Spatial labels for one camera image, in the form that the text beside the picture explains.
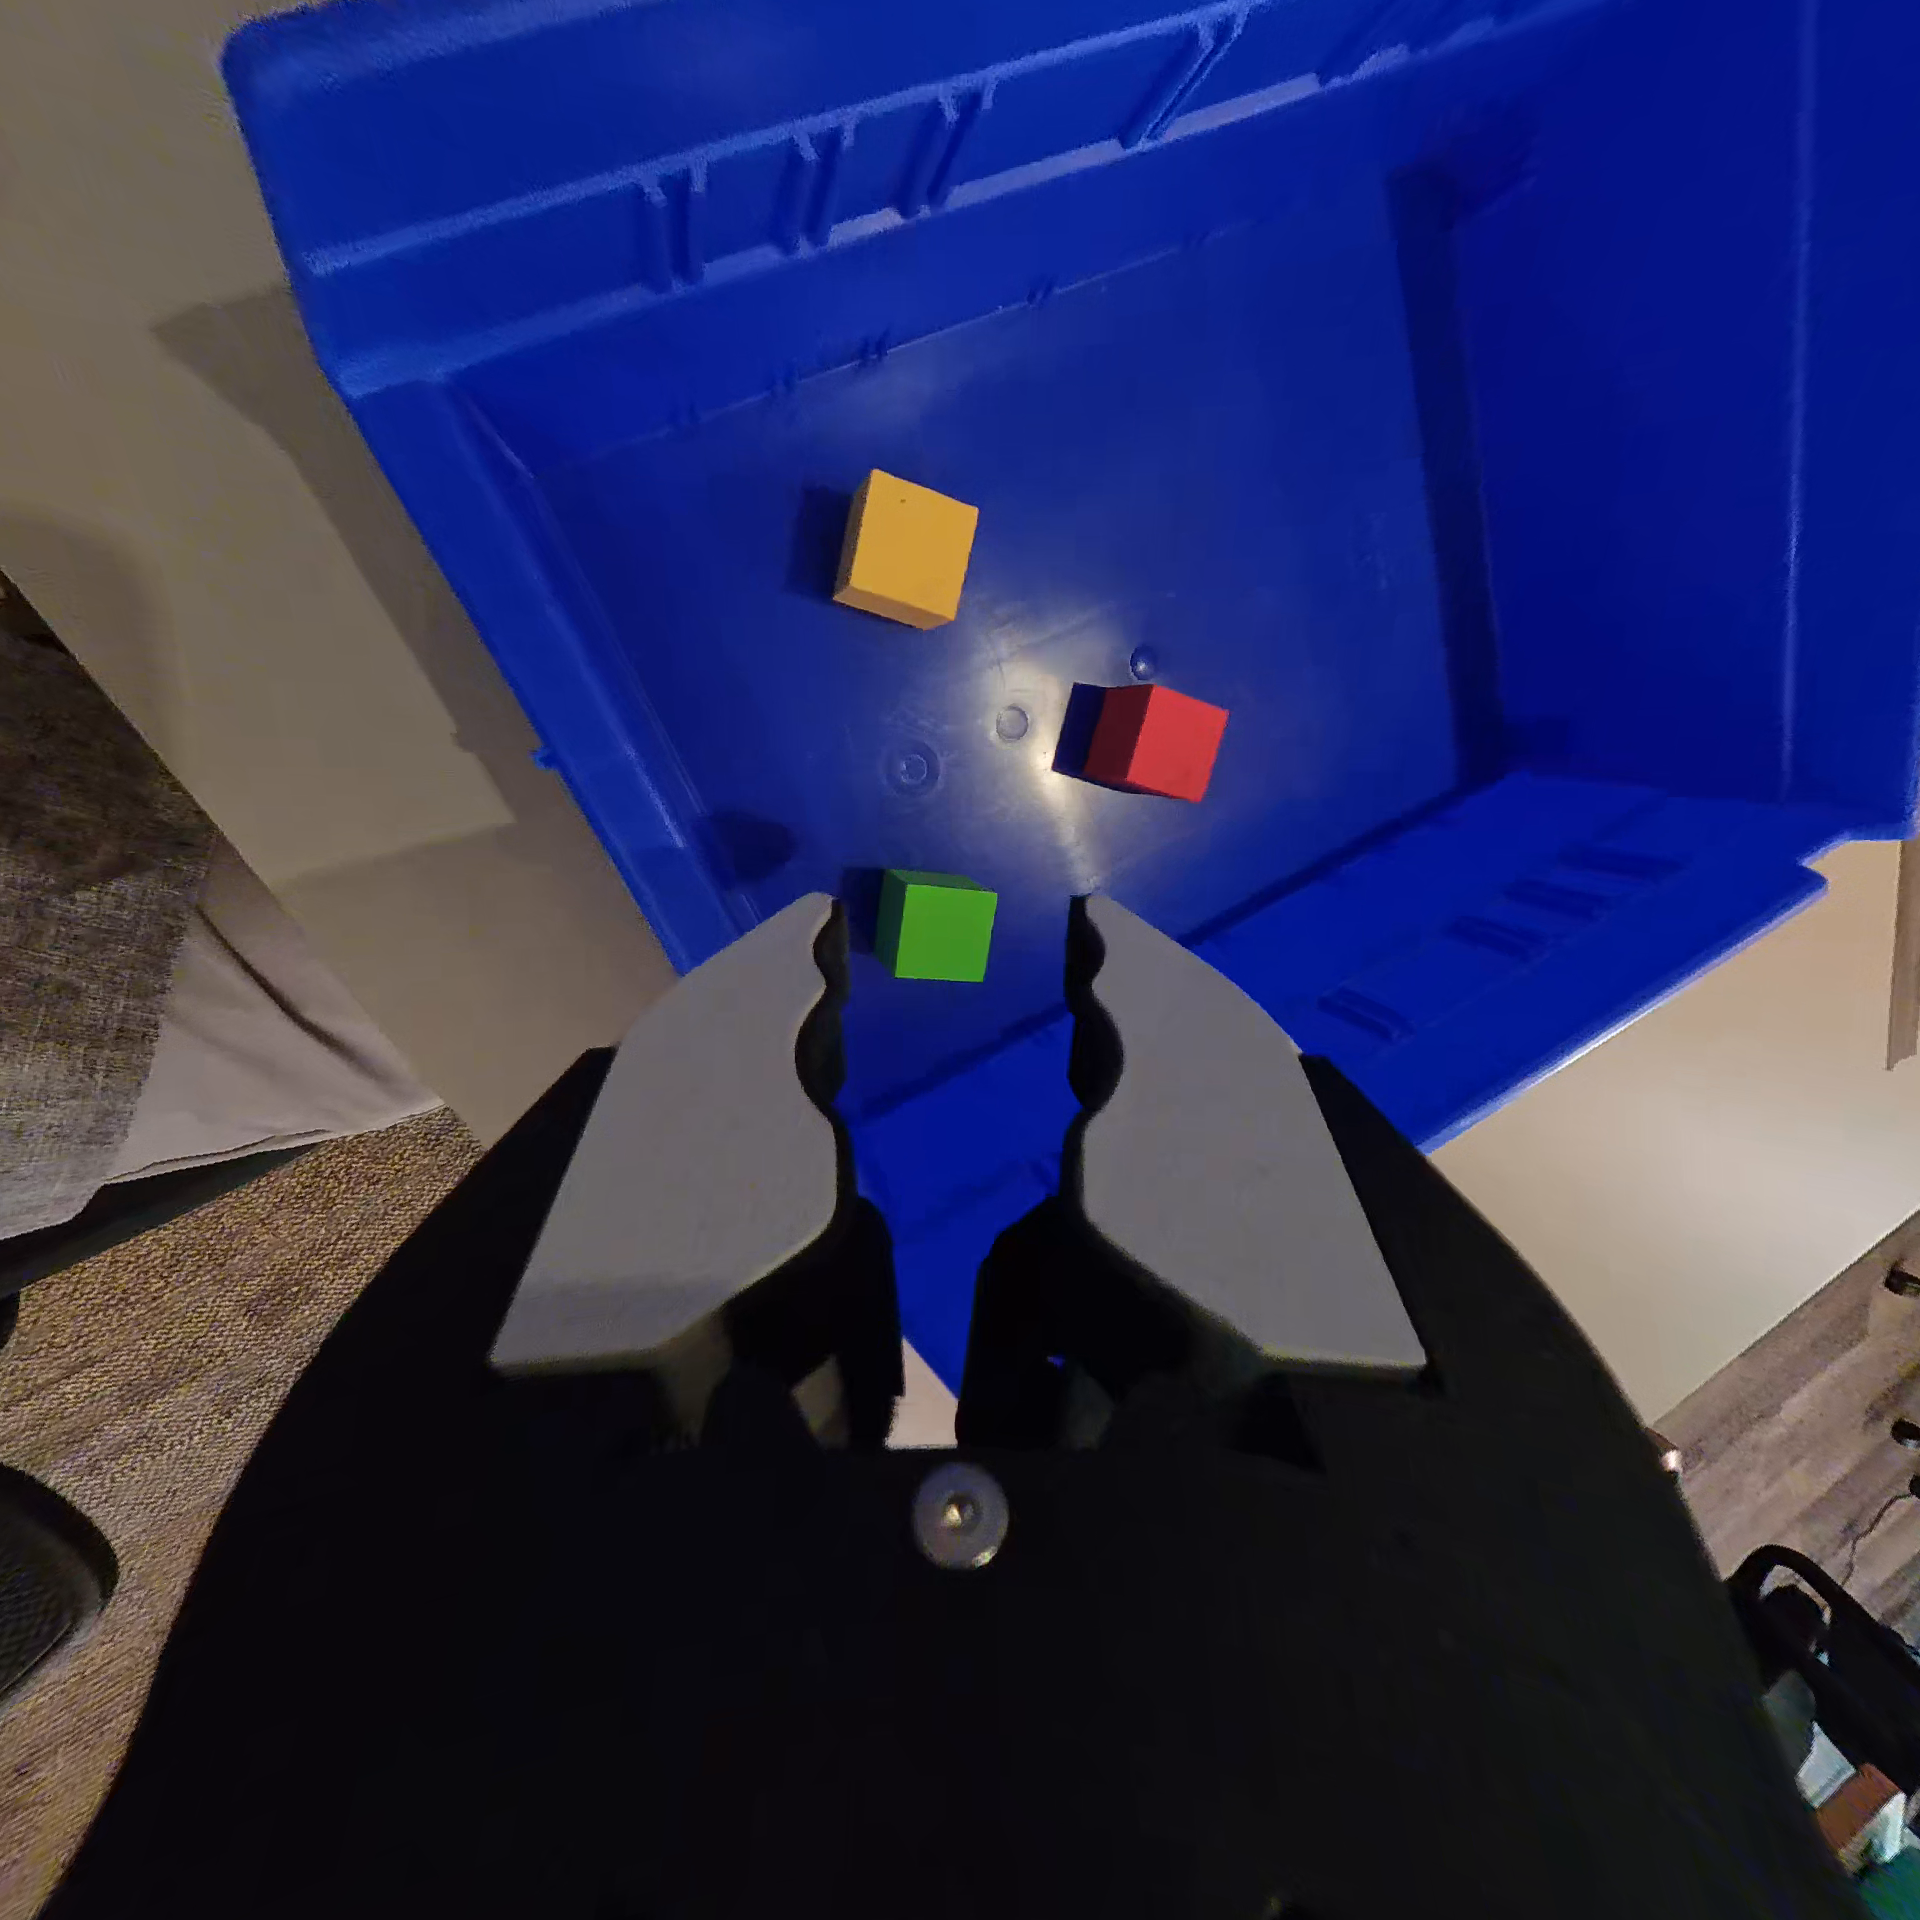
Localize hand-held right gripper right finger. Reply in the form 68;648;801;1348
1063;891;1430;1377

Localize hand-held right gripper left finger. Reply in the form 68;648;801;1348
486;891;862;1373

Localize green wooden cube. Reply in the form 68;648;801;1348
870;867;1002;985

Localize blue plastic bin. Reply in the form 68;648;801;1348
217;0;1920;1403

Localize pale desk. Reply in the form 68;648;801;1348
0;0;1920;1433

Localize red wooden cube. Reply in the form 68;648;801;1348
1054;681;1233;805

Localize grey fabric seat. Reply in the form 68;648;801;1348
0;577;447;1249

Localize yellow wooden cube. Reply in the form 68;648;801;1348
829;469;980;634

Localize dark chair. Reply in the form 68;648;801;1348
0;1464;122;1706

